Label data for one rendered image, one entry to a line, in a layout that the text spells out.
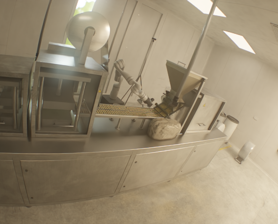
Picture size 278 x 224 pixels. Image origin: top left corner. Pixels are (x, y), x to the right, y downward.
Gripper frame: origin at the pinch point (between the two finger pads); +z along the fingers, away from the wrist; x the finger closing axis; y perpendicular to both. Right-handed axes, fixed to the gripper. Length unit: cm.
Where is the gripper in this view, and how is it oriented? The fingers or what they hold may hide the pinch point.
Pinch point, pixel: (150, 108)
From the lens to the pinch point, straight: 178.8
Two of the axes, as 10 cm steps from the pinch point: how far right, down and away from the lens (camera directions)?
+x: -4.8, -5.1, 7.1
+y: 7.1, -7.0, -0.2
